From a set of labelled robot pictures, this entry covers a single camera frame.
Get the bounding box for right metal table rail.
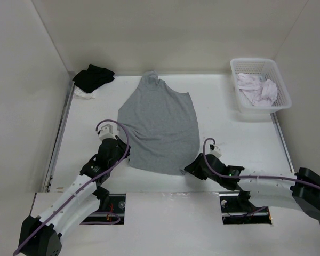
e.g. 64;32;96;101
270;113;295;173

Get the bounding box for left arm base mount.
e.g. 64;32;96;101
81;187;126;225

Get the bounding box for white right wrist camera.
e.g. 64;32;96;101
209;144;222;158

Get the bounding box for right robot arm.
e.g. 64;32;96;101
185;154;320;221

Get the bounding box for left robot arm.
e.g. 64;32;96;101
13;135;130;255

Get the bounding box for pink tank top in basket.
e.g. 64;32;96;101
237;73;278;107

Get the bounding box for folded black tank top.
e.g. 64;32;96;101
73;64;115;93

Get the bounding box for white plastic laundry basket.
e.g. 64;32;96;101
230;58;292;114

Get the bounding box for left metal table rail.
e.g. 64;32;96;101
41;71;76;192

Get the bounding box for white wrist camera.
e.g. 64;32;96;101
97;124;116;141
209;144;222;158

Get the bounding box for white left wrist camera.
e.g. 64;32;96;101
97;124;116;141

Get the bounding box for metal table rail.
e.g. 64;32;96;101
41;71;76;192
270;113;295;173

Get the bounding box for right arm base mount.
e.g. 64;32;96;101
219;191;272;225

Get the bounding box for grey tank top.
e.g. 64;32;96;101
118;71;200;176

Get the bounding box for folded white tank top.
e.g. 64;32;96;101
74;87;97;100

